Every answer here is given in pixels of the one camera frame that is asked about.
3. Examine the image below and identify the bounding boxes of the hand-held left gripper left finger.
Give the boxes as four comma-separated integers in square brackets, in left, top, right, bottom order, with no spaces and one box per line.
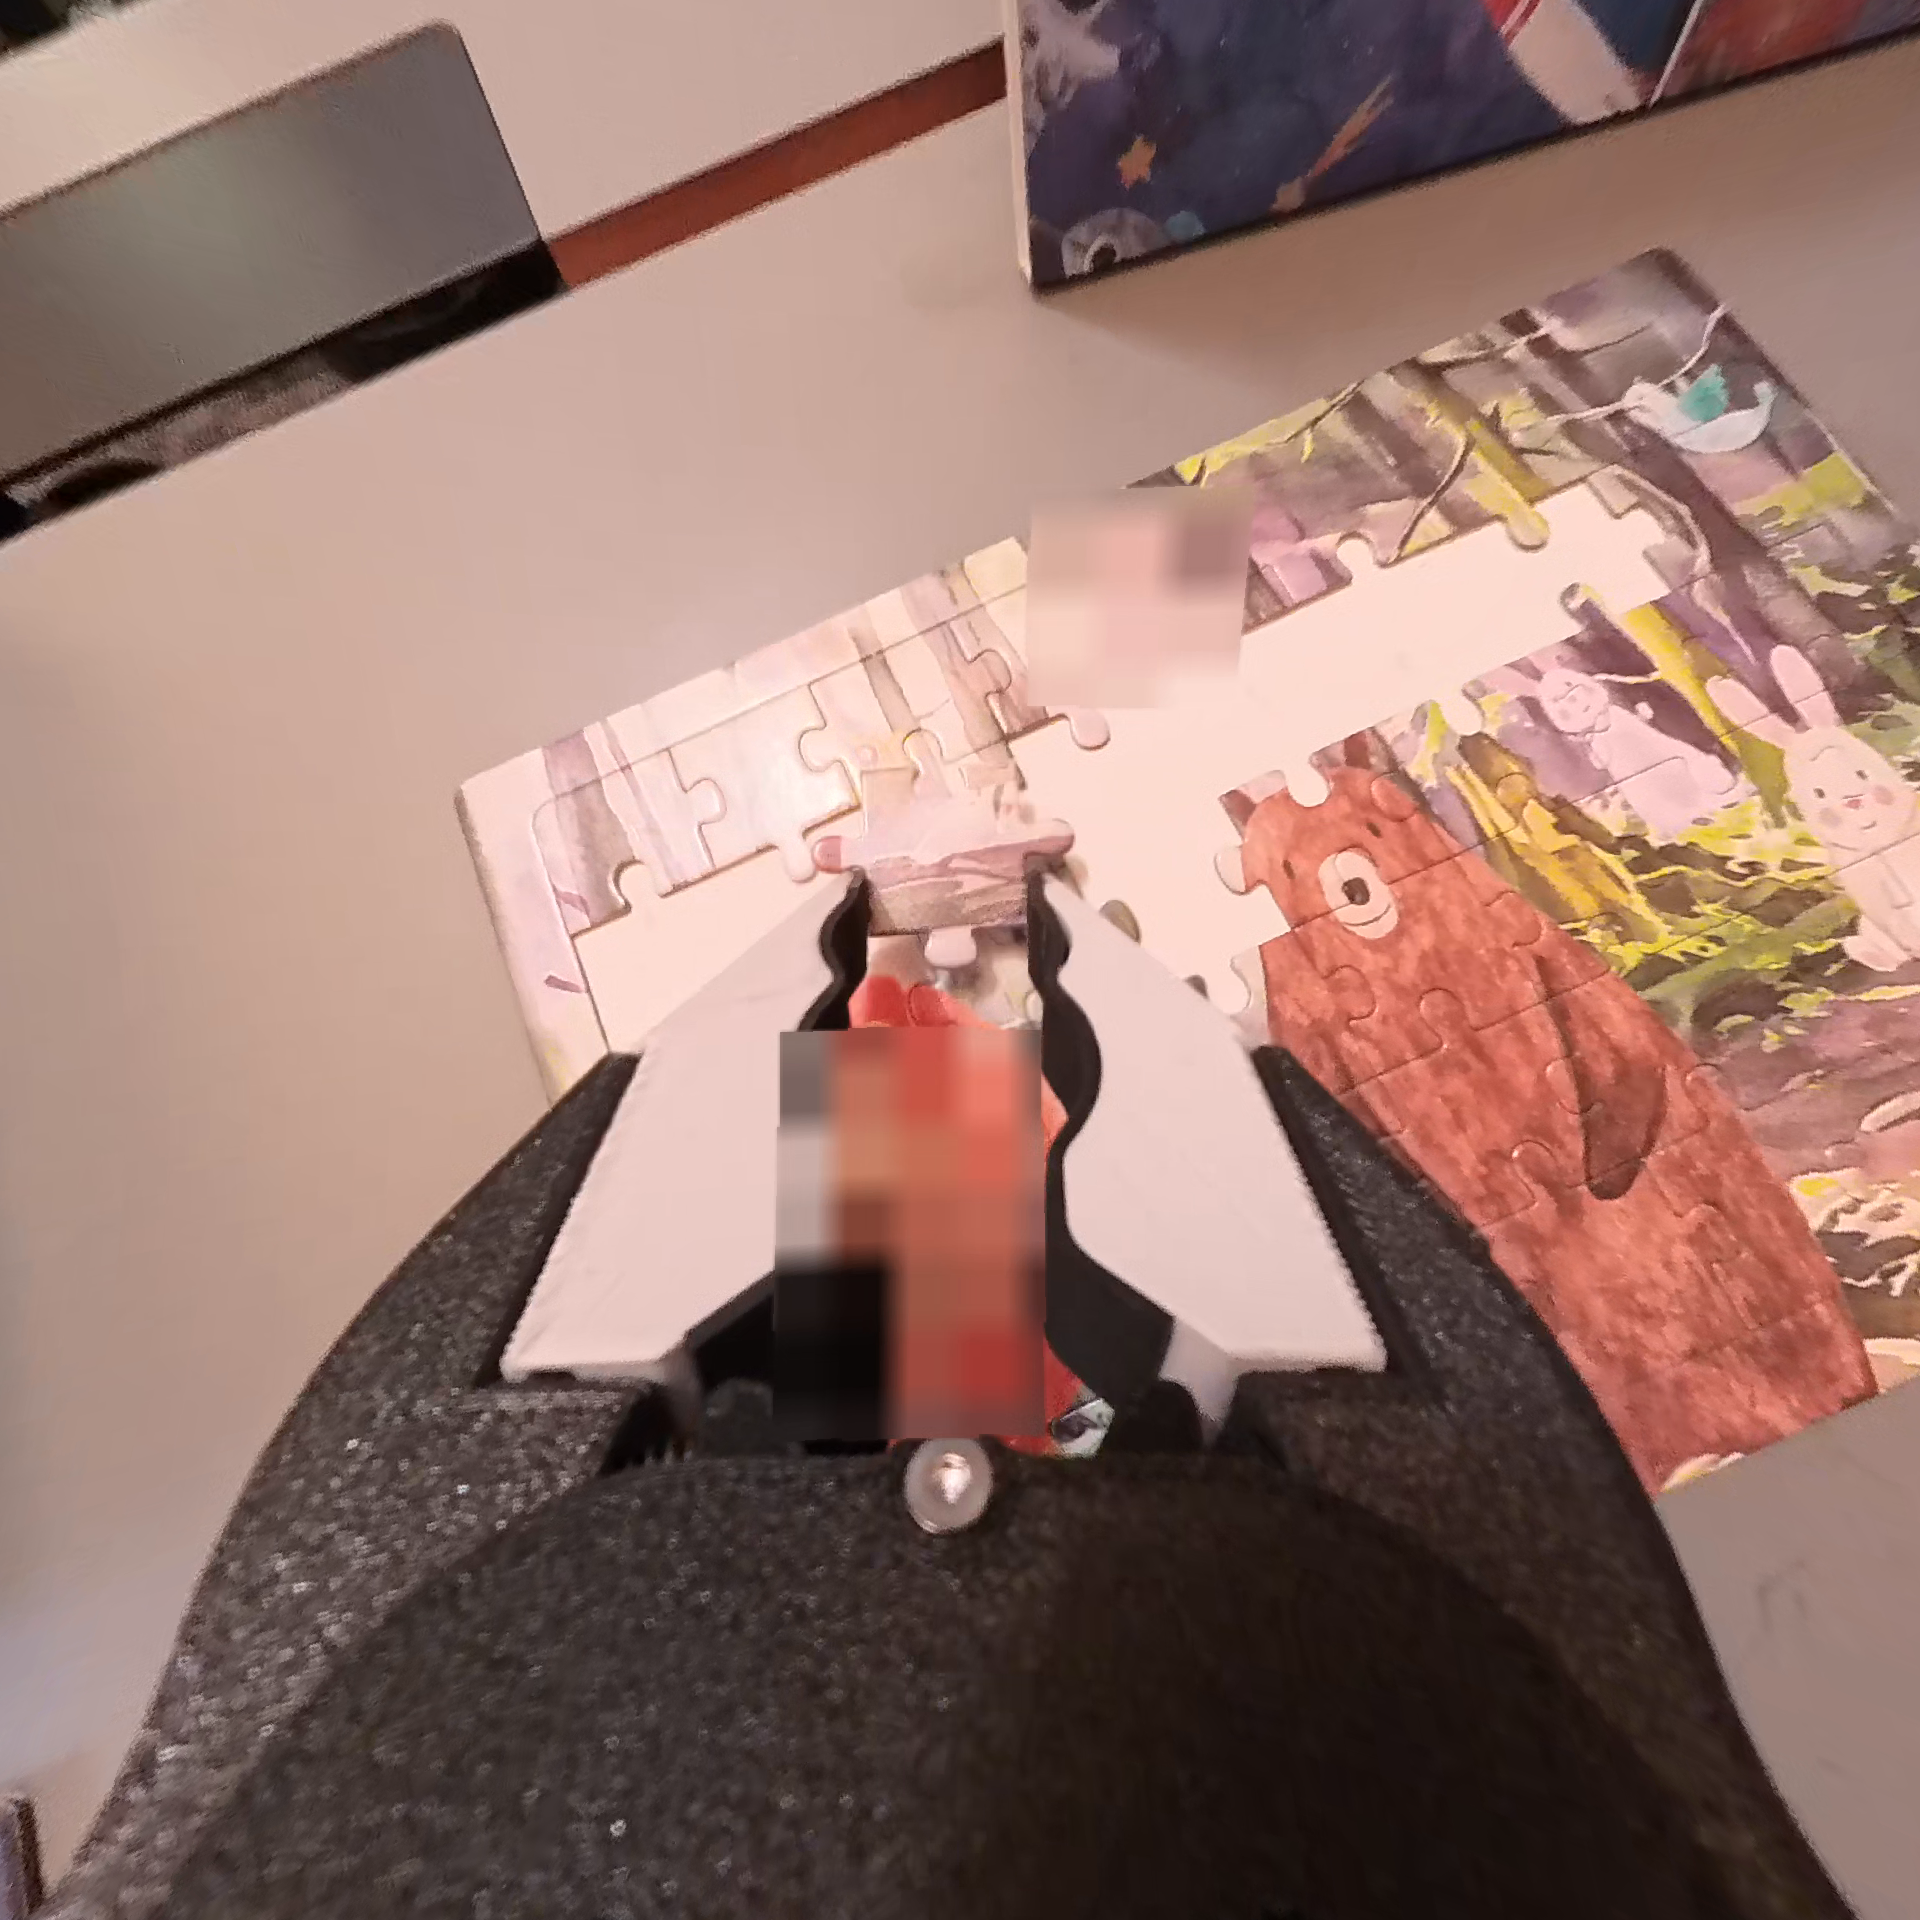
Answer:
[499,870,874,1382]

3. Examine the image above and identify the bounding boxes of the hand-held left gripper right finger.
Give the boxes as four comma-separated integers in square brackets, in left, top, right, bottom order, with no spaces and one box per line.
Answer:
[1027,870,1388,1418]

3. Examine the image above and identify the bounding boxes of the forest animal jigsaw puzzle board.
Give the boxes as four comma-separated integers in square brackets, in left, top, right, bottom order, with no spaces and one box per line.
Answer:
[452,245,1920,1501]

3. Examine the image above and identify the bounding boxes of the white puzzle piece red knob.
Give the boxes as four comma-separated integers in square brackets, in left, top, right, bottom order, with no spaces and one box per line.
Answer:
[809,742,1076,973]

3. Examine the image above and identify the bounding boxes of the grey desk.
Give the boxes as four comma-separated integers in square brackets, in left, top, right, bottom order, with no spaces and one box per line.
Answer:
[0,0,1920,1848]

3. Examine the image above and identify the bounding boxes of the dark grey desk flap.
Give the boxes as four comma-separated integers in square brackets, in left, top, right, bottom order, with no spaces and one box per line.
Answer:
[0,24,569,496]

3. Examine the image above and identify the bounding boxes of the dark blue illustrated puzzle box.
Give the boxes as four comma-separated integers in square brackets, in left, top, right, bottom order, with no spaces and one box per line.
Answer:
[1005,0,1920,294]

